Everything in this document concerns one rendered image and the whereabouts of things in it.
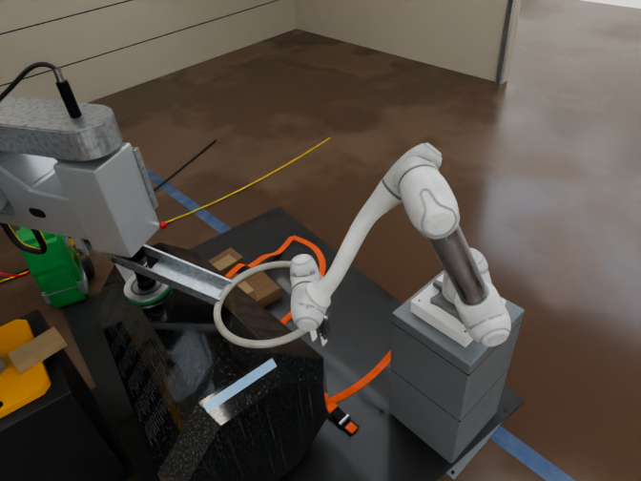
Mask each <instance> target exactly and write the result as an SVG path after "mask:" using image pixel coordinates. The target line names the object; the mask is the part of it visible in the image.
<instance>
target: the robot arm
mask: <svg viewBox="0 0 641 481"><path fill-rule="evenodd" d="M441 164H442V154H441V153H440V152H439V151H438V150H437V149H436V148H434V147H433V146H432V145H430V144H429V143H422V144H420V145H417V146H415V147H414V148H412V149H410V150H409V151H408V152H406V153H405V154H404V155H403V156H402V157H401V158H399V159H398V160H397V161H396V162H395V164H394V165H393V166H392V167H391V168H390V169H389V170H388V172H387V173H386V175H385V176H384V177H383V179H382V180H381V181H380V183H379V185H378V186H377V188H376V189H375V191H374V192H373V194H372V195H371V197H370V198H369V199H368V201H367V202H366V204H365V205H364V206H363V208H362V209H361V211H360V212H359V214H358V215H357V216H356V218H355V219H354V221H353V223H352V225H351V227H350V229H349V231H348V233H347V235H346V237H345V239H344V241H343V243H342V245H341V248H340V250H339V252H338V254H337V256H336V258H335V259H334V261H333V263H332V265H331V267H330V269H329V270H328V272H327V273H326V275H325V276H324V277H323V278H322V280H321V277H320V272H319V269H318V266H317V264H316V262H315V260H314V259H313V258H312V256H310V255H307V254H301V255H297V256H296V257H294V258H293V259H292V260H291V264H290V275H291V276H290V281H291V286H292V296H291V315H292V319H293V322H294V324H295V325H296V326H297V327H298V328H299V329H301V330H303V331H309V333H310V334H311V339H312V342H314V341H315V340H316V339H317V337H318V336H317V332H316V329H317V328H319V330H320V339H321V344H322V346H324V345H325V344H326V343H327V335H328V334H329V333H330V332H331V330H330V325H329V316H328V315H327V316H325V312H326V310H327V308H328V306H329V305H330V304H331V298H330V297H331V295H332V294H333V292H334V291H335V290H336V288H337V287H338V286H339V284H340V283H341V280H342V279H343V277H344V275H345V273H346V272H347V270H348V268H349V266H350V264H351V262H352V261H353V260H354V258H355V256H356V254H357V252H358V250H359V249H360V247H361V245H362V242H363V240H364V239H365V237H366V235H367V233H368V232H369V230H370V228H371V227H372V226H373V224H374V223H375V222H376V221H377V220H378V219H379V218H380V217H381V216H382V215H383V214H385V213H386V212H388V211H389V210H390V209H392V208H393V207H395V206H396V205H398V204H399V203H401V202H402V203H403V206H404V209H405V211H406V213H407V215H408V216H409V218H410V220H411V222H412V223H413V225H414V226H415V227H416V228H417V230H418V231H419V232H420V233H421V234H422V235H423V236H424V237H426V238H429V240H430V242H431V244H432V246H433V248H434V250H435V252H436V254H437V256H438V258H439V259H440V261H441V263H442V265H443V267H444V269H445V272H444V277H443V281H442V282H440V281H438V280H435V281H434V283H433V286H434V287H436V288H437V289H438V290H439V291H440V292H439V293H438V294H437V295H435V296H433V297H431V298H430V303H431V304H434V305H437V306H439V307H440V308H441V309H442V310H444V311H445V312H447V313H448V314H450V315H451V316H453V317H455V318H456V319H457V320H459V321H460V323H461V324H463V325H464V326H465V329H466V331H467V333H468V334H469V336H470V337H471V338H472V339H473V340H474V341H476V342H477V343H479V344H480V345H485V346H496V345H499V344H501V343H503V342H504V341H505V340H506V339H507V337H508V336H509V334H510V329H511V320H510V317H509V315H508V312H507V309H506V307H505V305H504V303H503V301H502V299H501V297H500V295H499V294H498V292H497V290H496V288H495V287H494V286H493V285H492V282H491V279H490V276H489V272H488V270H487V268H488V265H487V262H486V259H485V257H484V256H483V254H482V253H481V252H479V251H477V250H476V249H473V248H469V247H468V244H467V242H466V240H465V236H464V234H463V232H462V230H461V227H460V225H459V221H460V213H459V208H458V203H457V200H456V199H455V197H454V195H453V193H452V191H451V189H450V187H449V185H448V183H447V182H446V180H445V178H444V177H443V176H442V175H441V174H440V172H439V168H440V166H441Z"/></svg>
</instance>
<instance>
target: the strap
mask: <svg viewBox="0 0 641 481"><path fill-rule="evenodd" d="M292 240H294V241H298V242H301V243H303V244H305V245H307V246H309V247H310V248H311V249H312V250H313V251H314V252H315V253H316V255H317V257H318V259H319V262H320V270H319V272H320V274H321V275H322V276H324V273H325V266H326V265H325V258H324V256H323V254H322V252H321V251H320V250H319V248H318V247H317V246H316V245H315V244H314V243H312V242H310V241H308V240H305V239H302V238H300V237H297V236H295V235H294V236H293V237H291V236H290V237H289V238H288V239H287V240H286V242H285V243H284V244H283V245H282V246H281V248H280V249H279V250H277V251H276V252H274V253H271V254H264V255H262V256H260V257H259V258H257V259H256V260H255V261H253V262H251V263H250V264H248V265H245V264H242V263H239V264H237V265H236V266H235V267H234V268H232V269H231V270H230V271H229V272H228V273H227V274H226V275H225V276H226V277H227V278H229V279H230V278H231V277H232V276H233V275H234V274H235V273H236V272H237V271H239V269H240V268H241V267H243V266H247V267H250V268H252V267H254V266H256V265H257V264H259V263H260V262H261V261H263V260H265V259H266V258H268V257H270V256H276V255H279V254H280V253H282V252H283V251H284V250H285V249H286V248H287V246H288V245H289V244H290V243H291V242H292ZM291 319H292V315H291V311H290V312H289V313H288V314H287V315H286V316H285V317H283V318H282V319H281V320H280V321H281V322H282V323H283V324H286V323H287V322H288V321H289V320H291ZM390 361H391V349H390V350H389V352H388V353H387V354H386V355H385V356H384V357H383V359H382V360H381V361H380V362H379V363H378V364H377V365H376V366H375V367H374V368H373V369H372V370H371V371H370V372H369V373H368V374H366V375H365V376H364V377H363V378H362V379H360V380H359V381H358V382H357V383H356V384H354V385H353V386H351V387H349V388H347V389H345V390H344V391H342V392H340V393H338V394H336V395H334V396H332V397H330V398H328V403H329V402H330V401H331V400H333V401H334V402H335V403H337V402H339V401H341V400H343V399H345V398H346V397H348V396H350V395H352V394H353V393H355V392H357V391H358V390H360V389H361V388H362V387H364V386H365V385H367V384H368V383H369V382H370V381H372V380H373V379H374V378H375V377H376V376H377V375H378V374H379V373H380V372H381V371H382V370H383V369H384V368H385V367H386V366H387V365H388V364H389V363H390Z"/></svg>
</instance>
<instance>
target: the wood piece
mask: <svg viewBox="0 0 641 481"><path fill-rule="evenodd" d="M65 346H67V344H66V342H65V341H64V339H63V338H62V336H61V335H60V334H59V332H58V331H57V330H56V328H55V327H52V328H50V329H49V330H47V331H45V332H44V333H42V334H40V335H39V336H37V337H35V338H34V339H32V340H30V341H28V342H27V343H25V344H23V345H21V346H19V347H18V348H16V349H15V350H14V351H12V352H10V353H9V354H8V355H9V357H10V359H11V361H12V362H13V364H14V366H15V367H16V368H17V370H18V371H19V372H20V374H22V373H24V372H25V371H27V370H29V369H30V368H32V367H34V366H36V365H37V364H39V363H41V362H42V361H44V360H45V359H47V358H49V357H50V356H52V355H53V354H54V353H56V352H57V351H59V350H60V349H62V348H64V347H65Z"/></svg>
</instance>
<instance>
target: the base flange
mask: <svg viewBox="0 0 641 481"><path fill-rule="evenodd" d="M32 339H34V336H33V333H32V331H31V326H30V324H29V323H28V322H27V321H26V320H18V319H17V320H14V321H12V322H10V323H8V324H4V325H2V326H0V356H1V357H2V358H3V359H4V361H5V362H6V363H7V364H8V366H9V367H8V368H7V369H5V370H4V371H3V372H2V373H1V374H0V418H2V417H4V416H6V415H8V414H10V413H11V412H13V411H15V410H17V409H19V408H21V407H22V406H24V405H26V404H28V403H30V402H31V401H33V400H35V399H37V398H39V397H41V396H42V395H44V394H45V393H46V392H47V390H48V389H49V387H50V386H51V383H52V382H51V380H50V377H49V374H48V372H47V370H46V367H45V365H44V362H43V361H42V362H41V363H39V364H37V365H36V366H34V367H32V368H30V369H29V370H27V371H25V372H24V373H22V374H20V372H19V371H18V370H17V368H16V367H15V366H14V364H13V362H12V361H11V359H10V357H9V355H8V354H9V353H10V352H12V351H14V350H15V349H16V348H18V347H19V346H21V345H23V344H25V343H27V342H28V341H30V340H32Z"/></svg>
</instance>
